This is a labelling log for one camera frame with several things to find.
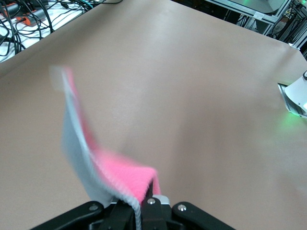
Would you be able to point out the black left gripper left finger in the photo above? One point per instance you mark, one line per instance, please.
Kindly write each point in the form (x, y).
(122, 218)

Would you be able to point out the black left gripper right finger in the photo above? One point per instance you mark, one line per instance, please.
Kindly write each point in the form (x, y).
(152, 215)

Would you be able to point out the grey and pink towel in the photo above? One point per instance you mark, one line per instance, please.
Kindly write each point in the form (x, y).
(124, 172)

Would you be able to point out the orange black power strip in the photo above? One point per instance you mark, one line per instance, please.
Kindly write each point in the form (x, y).
(25, 21)

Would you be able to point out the white rounded machine base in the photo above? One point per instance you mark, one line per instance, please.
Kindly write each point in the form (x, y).
(263, 4)

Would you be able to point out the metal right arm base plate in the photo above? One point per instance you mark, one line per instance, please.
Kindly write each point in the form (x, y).
(284, 92)

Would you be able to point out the aluminium frame bench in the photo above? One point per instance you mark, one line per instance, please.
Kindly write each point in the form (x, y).
(239, 7)

